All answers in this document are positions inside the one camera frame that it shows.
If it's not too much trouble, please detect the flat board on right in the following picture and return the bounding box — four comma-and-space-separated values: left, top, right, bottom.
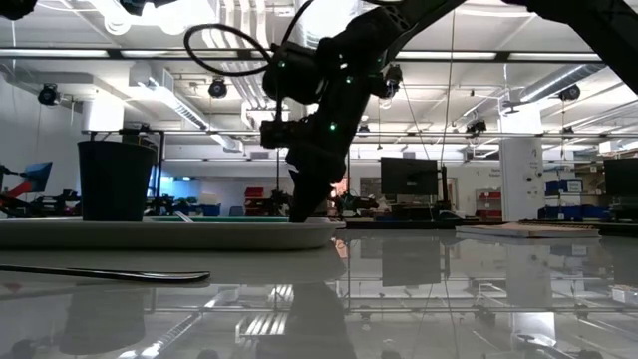
455, 221, 602, 239

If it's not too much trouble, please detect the white oval tray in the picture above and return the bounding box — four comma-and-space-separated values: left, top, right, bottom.
0, 217, 346, 251

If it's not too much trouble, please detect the blue storage bin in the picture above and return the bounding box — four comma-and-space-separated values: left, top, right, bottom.
544, 179, 583, 195

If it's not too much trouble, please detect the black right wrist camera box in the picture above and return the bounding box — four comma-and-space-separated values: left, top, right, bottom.
259, 119, 301, 150

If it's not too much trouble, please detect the blue and red machine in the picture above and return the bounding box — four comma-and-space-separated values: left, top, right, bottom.
0, 161, 54, 201

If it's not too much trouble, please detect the black computer monitor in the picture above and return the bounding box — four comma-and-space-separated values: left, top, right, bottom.
380, 157, 441, 197
603, 158, 638, 199

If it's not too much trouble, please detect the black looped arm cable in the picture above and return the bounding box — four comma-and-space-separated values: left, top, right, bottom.
182, 0, 316, 79

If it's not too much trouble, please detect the black ceiling spot lamp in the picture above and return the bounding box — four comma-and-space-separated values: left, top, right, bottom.
558, 83, 582, 103
37, 83, 61, 107
207, 77, 229, 100

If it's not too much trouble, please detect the black ribbed cup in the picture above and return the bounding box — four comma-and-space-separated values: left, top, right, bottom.
77, 140, 159, 222

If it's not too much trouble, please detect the white structural column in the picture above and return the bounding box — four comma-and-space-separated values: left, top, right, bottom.
499, 137, 545, 222

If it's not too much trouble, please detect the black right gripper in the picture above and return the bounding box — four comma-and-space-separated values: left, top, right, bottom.
286, 74, 373, 223

